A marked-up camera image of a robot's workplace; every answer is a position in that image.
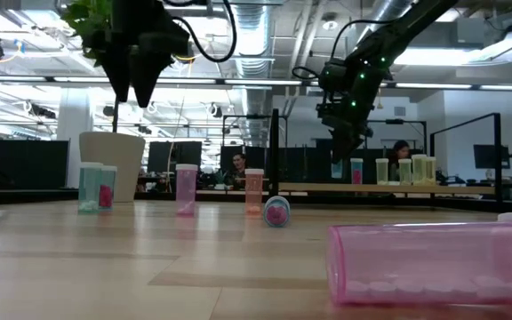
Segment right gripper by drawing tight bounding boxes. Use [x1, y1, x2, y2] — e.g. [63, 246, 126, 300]
[316, 100, 375, 164]

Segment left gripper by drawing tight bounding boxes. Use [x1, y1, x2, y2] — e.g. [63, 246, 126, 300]
[98, 0, 191, 109]

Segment rectangular ceiling light panel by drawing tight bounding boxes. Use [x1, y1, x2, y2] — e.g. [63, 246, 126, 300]
[393, 46, 484, 68]

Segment green plant in white pot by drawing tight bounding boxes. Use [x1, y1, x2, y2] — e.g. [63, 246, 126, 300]
[60, 0, 147, 204]

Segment pink medicine bottle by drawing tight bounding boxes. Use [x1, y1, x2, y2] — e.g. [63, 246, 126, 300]
[325, 212, 512, 315]
[175, 164, 199, 218]

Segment black aluminium table frame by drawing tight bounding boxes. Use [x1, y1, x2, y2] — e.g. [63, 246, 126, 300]
[0, 188, 512, 214]

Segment ceiling light strip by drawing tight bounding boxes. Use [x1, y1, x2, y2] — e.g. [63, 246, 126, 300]
[0, 75, 304, 86]
[393, 81, 512, 92]

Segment black partition panel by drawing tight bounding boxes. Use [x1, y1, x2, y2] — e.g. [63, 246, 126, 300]
[148, 140, 203, 174]
[0, 138, 69, 190]
[220, 145, 268, 175]

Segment black wire shelf frame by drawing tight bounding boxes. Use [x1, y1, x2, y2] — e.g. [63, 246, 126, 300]
[268, 108, 502, 204]

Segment yellow medicine bottle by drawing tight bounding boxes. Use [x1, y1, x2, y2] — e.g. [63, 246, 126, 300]
[397, 158, 413, 186]
[375, 157, 390, 186]
[424, 156, 437, 186]
[411, 153, 428, 186]

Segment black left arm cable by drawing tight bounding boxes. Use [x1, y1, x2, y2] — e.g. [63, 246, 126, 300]
[162, 0, 238, 64]

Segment person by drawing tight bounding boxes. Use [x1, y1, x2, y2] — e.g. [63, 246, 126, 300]
[227, 152, 252, 190]
[387, 140, 412, 183]

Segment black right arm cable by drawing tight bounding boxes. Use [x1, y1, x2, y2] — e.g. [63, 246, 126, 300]
[291, 18, 393, 82]

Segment teal bottle red pills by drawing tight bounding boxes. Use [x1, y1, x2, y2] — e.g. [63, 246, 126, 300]
[262, 195, 292, 228]
[99, 165, 118, 212]
[350, 157, 364, 185]

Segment silver ventilation duct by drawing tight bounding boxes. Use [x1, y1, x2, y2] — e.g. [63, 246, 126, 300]
[231, 4, 276, 148]

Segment teal bottle white pills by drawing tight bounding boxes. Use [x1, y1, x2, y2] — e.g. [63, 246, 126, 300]
[77, 162, 104, 214]

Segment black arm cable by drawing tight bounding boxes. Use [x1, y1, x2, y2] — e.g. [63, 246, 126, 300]
[162, 0, 238, 64]
[291, 18, 393, 82]

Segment orange medicine bottle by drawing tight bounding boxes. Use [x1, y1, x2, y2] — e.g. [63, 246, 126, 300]
[244, 168, 265, 215]

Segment black computer monitor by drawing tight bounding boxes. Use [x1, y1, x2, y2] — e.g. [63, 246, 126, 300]
[473, 144, 510, 170]

